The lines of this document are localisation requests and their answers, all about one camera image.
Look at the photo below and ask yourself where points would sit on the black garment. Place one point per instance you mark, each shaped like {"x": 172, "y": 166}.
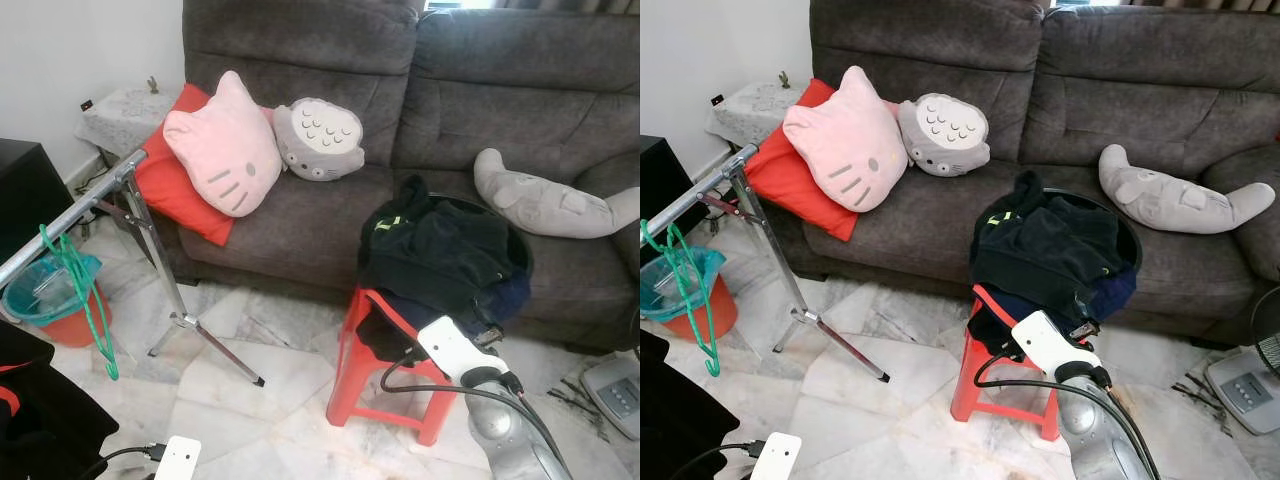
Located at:
{"x": 680, "y": 430}
{"x": 50, "y": 440}

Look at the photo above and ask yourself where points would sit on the silver metal clothes rack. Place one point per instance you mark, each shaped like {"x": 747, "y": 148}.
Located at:
{"x": 700, "y": 180}
{"x": 90, "y": 198}

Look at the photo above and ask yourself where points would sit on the dark clothes pile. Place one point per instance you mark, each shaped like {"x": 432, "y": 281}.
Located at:
{"x": 440, "y": 250}
{"x": 1050, "y": 245}

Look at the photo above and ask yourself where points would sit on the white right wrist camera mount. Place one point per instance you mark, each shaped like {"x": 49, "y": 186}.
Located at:
{"x": 450, "y": 345}
{"x": 1045, "y": 340}

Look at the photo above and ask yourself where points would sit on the side table with lace cloth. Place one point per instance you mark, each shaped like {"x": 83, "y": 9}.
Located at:
{"x": 125, "y": 115}
{"x": 755, "y": 110}

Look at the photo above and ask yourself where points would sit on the grey elephant pillow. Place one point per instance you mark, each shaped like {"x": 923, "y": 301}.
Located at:
{"x": 1170, "y": 195}
{"x": 550, "y": 200}

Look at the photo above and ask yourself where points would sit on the grey round creature pillow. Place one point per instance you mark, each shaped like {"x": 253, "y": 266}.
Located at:
{"x": 945, "y": 135}
{"x": 320, "y": 140}

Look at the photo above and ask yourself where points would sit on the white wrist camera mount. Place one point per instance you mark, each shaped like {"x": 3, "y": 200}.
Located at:
{"x": 777, "y": 458}
{"x": 450, "y": 345}
{"x": 1045, "y": 340}
{"x": 178, "y": 460}

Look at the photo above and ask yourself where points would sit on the black standing fan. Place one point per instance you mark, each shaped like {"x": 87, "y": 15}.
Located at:
{"x": 615, "y": 400}
{"x": 1245, "y": 390}

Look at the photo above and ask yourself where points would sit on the red pillow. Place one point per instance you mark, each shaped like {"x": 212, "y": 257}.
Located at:
{"x": 795, "y": 190}
{"x": 175, "y": 195}

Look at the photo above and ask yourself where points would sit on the red plastic stool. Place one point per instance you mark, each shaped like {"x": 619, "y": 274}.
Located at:
{"x": 985, "y": 380}
{"x": 365, "y": 380}

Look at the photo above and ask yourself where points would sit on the black television cabinet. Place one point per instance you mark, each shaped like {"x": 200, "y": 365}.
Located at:
{"x": 30, "y": 190}
{"x": 655, "y": 180}

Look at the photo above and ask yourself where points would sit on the dark grey fabric sofa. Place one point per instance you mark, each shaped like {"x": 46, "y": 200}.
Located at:
{"x": 470, "y": 90}
{"x": 1100, "y": 85}

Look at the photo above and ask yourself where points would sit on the green hanger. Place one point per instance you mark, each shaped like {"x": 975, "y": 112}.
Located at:
{"x": 108, "y": 365}
{"x": 708, "y": 355}

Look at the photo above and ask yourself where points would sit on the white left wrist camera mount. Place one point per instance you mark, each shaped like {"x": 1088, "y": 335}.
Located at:
{"x": 777, "y": 458}
{"x": 178, "y": 460}

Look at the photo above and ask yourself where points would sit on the red bin with teal liner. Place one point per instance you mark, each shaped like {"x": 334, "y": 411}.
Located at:
{"x": 715, "y": 315}
{"x": 60, "y": 320}

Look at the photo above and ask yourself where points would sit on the pink cat face pillow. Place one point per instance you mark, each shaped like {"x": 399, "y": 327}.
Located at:
{"x": 225, "y": 150}
{"x": 845, "y": 145}

